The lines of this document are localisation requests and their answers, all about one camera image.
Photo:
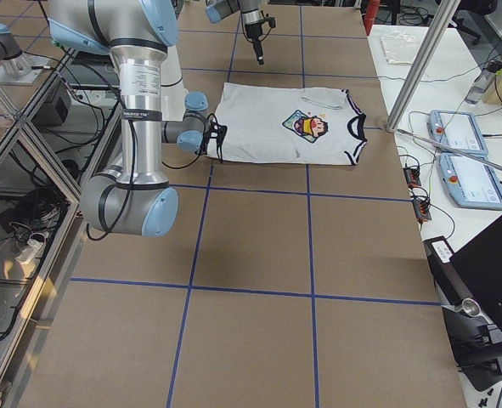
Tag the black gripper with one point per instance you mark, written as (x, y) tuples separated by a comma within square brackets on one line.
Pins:
[(253, 31), (219, 151)]

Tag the grey cartoon print t-shirt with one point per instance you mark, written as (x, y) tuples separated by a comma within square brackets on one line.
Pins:
[(289, 125)]

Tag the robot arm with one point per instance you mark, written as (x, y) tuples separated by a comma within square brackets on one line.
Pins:
[(251, 16), (132, 195)]

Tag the red cylinder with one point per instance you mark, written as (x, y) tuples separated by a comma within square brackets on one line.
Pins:
[(370, 15)]

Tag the clear plastic bag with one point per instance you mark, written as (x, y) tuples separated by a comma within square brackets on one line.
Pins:
[(399, 47)]

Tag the brown table mat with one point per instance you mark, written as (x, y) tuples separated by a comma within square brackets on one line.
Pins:
[(278, 286)]

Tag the orange circuit board far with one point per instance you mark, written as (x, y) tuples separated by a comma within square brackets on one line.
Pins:
[(412, 177)]

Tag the orange circuit board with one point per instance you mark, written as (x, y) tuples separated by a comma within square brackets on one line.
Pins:
[(412, 177), (421, 208)]

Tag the white power strip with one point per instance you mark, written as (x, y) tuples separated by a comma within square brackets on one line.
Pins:
[(29, 251)]

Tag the far blue teach pendant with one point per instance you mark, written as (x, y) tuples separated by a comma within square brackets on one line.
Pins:
[(458, 130)]

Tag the blue teach pendant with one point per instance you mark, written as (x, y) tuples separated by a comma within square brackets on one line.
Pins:
[(470, 183), (458, 130)]

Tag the orange circuit board near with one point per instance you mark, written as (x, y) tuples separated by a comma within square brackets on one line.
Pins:
[(421, 208)]

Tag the clear water bottle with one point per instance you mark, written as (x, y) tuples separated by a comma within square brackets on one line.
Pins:
[(488, 73)]

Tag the near blue teach pendant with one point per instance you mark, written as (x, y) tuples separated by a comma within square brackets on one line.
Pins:
[(470, 183)]

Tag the black laptop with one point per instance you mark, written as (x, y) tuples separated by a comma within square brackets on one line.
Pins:
[(474, 271)]

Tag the black monitor stand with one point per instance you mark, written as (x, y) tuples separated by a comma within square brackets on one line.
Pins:
[(476, 343)]

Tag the aluminium frame post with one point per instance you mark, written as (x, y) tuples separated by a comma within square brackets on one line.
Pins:
[(433, 36)]

